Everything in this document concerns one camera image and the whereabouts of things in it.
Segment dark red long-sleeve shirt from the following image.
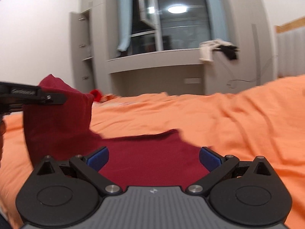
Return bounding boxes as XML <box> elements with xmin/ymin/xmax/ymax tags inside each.
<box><xmin>23</xmin><ymin>75</ymin><xmax>208</xmax><ymax>189</ymax></box>

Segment person's left hand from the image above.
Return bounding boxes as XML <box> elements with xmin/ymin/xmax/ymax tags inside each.
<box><xmin>0</xmin><ymin>120</ymin><xmax>6</xmax><ymax>160</ymax></box>

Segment orange bed sheet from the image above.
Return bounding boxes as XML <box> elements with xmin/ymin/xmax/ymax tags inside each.
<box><xmin>1</xmin><ymin>76</ymin><xmax>304</xmax><ymax>228</ymax></box>

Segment small orange cloth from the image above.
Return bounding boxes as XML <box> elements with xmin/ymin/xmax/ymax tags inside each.
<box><xmin>101</xmin><ymin>94</ymin><xmax>117</xmax><ymax>102</ymax></box>

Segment bright red cloth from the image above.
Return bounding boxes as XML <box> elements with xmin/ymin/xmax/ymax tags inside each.
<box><xmin>90</xmin><ymin>89</ymin><xmax>103</xmax><ymax>102</ymax></box>

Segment open grey wardrobe door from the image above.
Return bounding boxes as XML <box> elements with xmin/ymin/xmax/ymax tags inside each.
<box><xmin>69</xmin><ymin>12</ymin><xmax>95</xmax><ymax>93</ymax></box>

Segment grey built-in wardrobe unit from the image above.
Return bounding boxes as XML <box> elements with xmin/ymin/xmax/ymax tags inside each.
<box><xmin>69</xmin><ymin>0</ymin><xmax>275</xmax><ymax>96</ymax></box>

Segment black garment on ledge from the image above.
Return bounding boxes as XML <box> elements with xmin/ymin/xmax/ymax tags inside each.
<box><xmin>219</xmin><ymin>45</ymin><xmax>238</xmax><ymax>60</ymax></box>

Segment white garment on ledge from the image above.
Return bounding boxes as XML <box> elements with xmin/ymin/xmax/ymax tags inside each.
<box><xmin>199</xmin><ymin>39</ymin><xmax>237</xmax><ymax>64</ymax></box>

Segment right light blue curtain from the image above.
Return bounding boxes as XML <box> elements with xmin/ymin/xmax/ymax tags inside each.
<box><xmin>207</xmin><ymin>0</ymin><xmax>229</xmax><ymax>41</ymax></box>

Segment light blue curtain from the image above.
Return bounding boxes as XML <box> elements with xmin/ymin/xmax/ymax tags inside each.
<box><xmin>207</xmin><ymin>0</ymin><xmax>229</xmax><ymax>41</ymax></box>
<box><xmin>117</xmin><ymin>0</ymin><xmax>133</xmax><ymax>52</ymax></box>

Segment grey padded headboard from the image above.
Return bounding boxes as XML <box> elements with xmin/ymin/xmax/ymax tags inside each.
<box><xmin>275</xmin><ymin>17</ymin><xmax>305</xmax><ymax>77</ymax></box>

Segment left light blue curtain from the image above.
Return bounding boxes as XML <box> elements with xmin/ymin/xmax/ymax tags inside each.
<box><xmin>117</xmin><ymin>0</ymin><xmax>133</xmax><ymax>52</ymax></box>

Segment window with open sash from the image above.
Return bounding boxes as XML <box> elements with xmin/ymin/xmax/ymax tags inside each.
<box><xmin>126</xmin><ymin>0</ymin><xmax>212</xmax><ymax>55</ymax></box>

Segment black power cable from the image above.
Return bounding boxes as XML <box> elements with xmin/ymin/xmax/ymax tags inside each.
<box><xmin>226</xmin><ymin>54</ymin><xmax>278</xmax><ymax>87</ymax></box>

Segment white wall socket plate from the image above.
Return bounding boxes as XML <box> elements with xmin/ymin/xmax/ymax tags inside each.
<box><xmin>184</xmin><ymin>77</ymin><xmax>202</xmax><ymax>84</ymax></box>

